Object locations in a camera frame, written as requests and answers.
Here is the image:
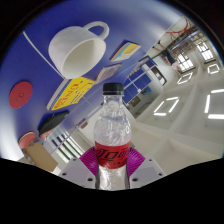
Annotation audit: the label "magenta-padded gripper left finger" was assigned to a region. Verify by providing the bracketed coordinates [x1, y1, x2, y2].
[58, 146, 100, 190]

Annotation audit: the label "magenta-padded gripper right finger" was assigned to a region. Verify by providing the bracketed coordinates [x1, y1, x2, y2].
[125, 147, 167, 190]

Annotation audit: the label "clear red-labelled drink bottle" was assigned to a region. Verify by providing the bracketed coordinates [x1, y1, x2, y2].
[93, 82, 132, 191]

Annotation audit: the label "tall black-framed window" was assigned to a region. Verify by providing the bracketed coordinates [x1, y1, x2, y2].
[49, 131, 86, 161]

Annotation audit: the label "black paddle case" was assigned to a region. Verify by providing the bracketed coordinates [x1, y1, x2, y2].
[38, 110, 70, 138]

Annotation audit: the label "blue folded partition panels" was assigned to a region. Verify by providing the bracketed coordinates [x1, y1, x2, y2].
[122, 71, 153, 104]

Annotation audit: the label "group of ceiling lights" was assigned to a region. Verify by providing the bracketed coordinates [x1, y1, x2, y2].
[153, 63, 224, 121]

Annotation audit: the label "flat round red coaster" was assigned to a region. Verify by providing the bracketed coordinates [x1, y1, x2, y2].
[8, 80, 34, 109]

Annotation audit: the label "grey book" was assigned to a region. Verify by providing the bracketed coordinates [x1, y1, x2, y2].
[95, 62, 123, 83]

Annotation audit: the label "person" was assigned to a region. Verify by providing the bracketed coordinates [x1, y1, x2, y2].
[162, 44, 178, 67]

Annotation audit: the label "small yellow and blue book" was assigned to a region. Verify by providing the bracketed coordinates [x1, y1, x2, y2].
[109, 40, 142, 63]

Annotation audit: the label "white cup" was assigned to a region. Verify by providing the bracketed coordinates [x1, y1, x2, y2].
[48, 21, 110, 80]

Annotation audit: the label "red-legged blue tennis table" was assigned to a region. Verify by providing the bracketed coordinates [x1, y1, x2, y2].
[165, 18, 201, 44]

